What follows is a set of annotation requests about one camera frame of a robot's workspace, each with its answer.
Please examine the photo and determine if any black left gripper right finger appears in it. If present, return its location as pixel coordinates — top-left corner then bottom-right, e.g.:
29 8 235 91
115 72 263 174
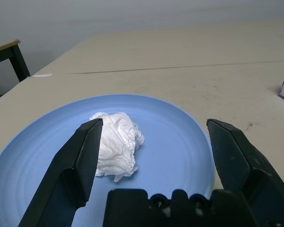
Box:
205 118 284 227

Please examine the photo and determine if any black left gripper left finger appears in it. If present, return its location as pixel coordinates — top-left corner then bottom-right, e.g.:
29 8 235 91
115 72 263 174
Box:
18 117 104 227

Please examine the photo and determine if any white tissue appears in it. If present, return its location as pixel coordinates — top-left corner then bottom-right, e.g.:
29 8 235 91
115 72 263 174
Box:
88 111 146 183

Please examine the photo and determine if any blue plastic plate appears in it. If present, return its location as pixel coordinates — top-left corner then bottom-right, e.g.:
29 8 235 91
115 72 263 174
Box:
0 93 216 227

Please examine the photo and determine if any white tape strip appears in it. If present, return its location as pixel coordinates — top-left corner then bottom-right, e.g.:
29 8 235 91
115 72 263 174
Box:
29 73 53 79

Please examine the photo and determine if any side table with black frame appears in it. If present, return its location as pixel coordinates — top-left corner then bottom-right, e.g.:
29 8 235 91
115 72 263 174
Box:
0 39 31 83

